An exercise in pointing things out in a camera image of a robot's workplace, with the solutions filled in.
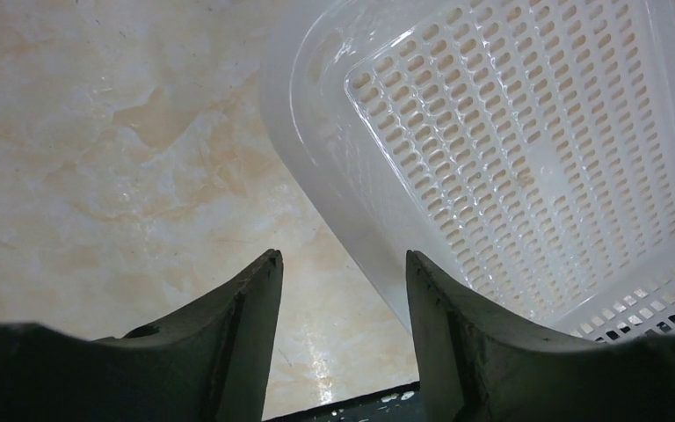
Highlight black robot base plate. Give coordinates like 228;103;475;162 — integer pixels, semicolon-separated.
271;382;427;422

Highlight white perforated plastic basket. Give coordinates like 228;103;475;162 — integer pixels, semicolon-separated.
260;0;675;342

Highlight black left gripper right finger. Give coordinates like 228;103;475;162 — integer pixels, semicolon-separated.
405;251;675;421

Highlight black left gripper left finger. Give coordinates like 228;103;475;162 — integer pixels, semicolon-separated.
0;250;283;421

